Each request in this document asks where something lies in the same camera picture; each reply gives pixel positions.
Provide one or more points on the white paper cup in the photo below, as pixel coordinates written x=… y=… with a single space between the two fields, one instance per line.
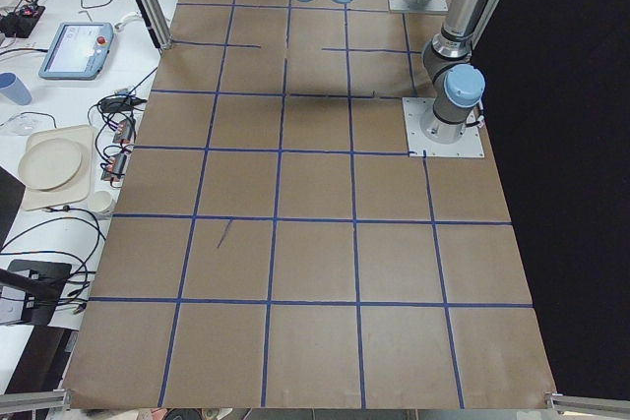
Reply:
x=101 y=204

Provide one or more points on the blue plastic cup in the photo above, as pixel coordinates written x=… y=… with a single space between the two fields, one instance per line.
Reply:
x=14 y=89

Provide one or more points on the black camera stand base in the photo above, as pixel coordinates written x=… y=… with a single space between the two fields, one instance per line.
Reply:
x=31 y=291

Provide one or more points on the black controller device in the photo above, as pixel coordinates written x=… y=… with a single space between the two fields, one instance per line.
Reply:
x=20 y=24

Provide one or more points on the black power adapter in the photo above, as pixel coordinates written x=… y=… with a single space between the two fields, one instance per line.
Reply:
x=119 y=103

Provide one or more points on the beige tray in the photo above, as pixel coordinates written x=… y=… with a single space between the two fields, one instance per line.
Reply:
x=77 y=188

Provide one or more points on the beige round plate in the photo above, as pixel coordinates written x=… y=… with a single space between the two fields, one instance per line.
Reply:
x=50 y=164

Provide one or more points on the blue teach pendant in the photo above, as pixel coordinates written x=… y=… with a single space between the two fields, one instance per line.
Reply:
x=78 y=51

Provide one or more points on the grey usb hub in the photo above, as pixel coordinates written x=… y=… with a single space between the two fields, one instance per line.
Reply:
x=125 y=132
x=113 y=170

